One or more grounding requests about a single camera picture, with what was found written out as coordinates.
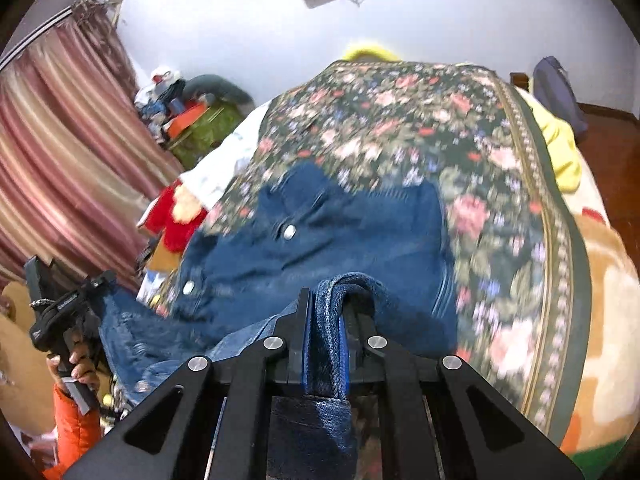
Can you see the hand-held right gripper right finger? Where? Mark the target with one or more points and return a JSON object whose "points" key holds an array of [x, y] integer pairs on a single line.
{"points": [[415, 400]]}

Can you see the person's left hand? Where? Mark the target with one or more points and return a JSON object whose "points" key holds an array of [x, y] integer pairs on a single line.
{"points": [[80, 367]]}

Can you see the person's left forearm orange sleeve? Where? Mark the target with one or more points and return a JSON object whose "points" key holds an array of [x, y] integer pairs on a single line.
{"points": [[75, 435]]}

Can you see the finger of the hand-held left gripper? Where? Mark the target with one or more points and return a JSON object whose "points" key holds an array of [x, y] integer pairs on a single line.
{"points": [[100, 285]]}

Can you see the grey bag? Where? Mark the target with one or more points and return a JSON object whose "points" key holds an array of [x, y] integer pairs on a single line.
{"points": [[557, 90]]}

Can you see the tan round object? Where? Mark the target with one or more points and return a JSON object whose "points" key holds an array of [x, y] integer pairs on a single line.
{"points": [[22, 360]]}

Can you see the dark floral blanket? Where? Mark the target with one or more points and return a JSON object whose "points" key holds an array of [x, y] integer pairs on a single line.
{"points": [[400, 125]]}

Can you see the yellow cloth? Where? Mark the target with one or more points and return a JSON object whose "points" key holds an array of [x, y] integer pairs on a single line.
{"points": [[372, 52]]}

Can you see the striped red gold curtain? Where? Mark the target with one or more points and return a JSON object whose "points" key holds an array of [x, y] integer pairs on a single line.
{"points": [[60, 135]]}

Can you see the yellow fleece blanket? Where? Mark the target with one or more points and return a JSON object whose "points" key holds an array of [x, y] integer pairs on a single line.
{"points": [[562, 150]]}

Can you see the curtain rod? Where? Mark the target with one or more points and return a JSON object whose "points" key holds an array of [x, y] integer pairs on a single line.
{"points": [[45, 25]]}

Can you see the blue denim jacket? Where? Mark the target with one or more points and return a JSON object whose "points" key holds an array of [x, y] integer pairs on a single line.
{"points": [[350, 230]]}

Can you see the orange box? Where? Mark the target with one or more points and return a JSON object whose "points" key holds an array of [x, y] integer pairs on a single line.
{"points": [[185, 119]]}

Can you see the wooden bed post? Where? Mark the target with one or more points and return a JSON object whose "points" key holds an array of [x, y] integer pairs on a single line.
{"points": [[520, 81]]}

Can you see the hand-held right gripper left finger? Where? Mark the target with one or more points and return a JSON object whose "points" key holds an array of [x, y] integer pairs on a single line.
{"points": [[235, 400]]}

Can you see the red plush toy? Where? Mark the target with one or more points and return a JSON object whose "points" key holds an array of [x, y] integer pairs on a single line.
{"points": [[175, 220]]}

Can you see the pale blue shirt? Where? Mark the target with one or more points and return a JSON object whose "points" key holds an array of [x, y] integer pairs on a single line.
{"points": [[225, 165]]}

